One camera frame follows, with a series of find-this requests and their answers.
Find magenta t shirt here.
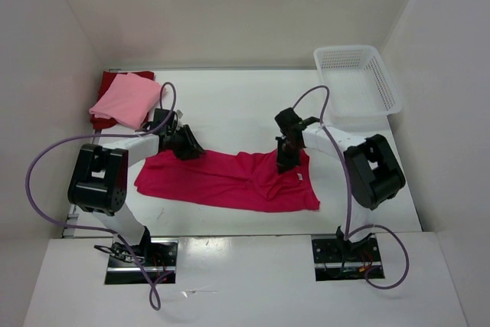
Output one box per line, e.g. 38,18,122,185
134,150,320,213

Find white plastic basket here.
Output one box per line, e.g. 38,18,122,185
313,44,403,123

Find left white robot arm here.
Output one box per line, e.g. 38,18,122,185
67,125,205,266

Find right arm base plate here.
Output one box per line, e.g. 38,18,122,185
311,234,385,282

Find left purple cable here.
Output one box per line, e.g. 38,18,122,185
24,81,179,311

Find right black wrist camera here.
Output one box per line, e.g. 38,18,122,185
274,107,302,136

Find dark red t shirt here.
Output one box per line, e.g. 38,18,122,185
89,73,160,129

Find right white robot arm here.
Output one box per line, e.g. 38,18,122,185
275,116,406,260

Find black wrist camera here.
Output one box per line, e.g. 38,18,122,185
274,107,302,136
149,108,178,134

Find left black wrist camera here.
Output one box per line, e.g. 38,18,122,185
149,108,178,134

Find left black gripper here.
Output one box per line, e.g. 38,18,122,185
166,124,206,162

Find light pink t shirt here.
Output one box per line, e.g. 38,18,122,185
89,71,161,130

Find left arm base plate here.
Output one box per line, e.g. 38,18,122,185
94,237,178,286

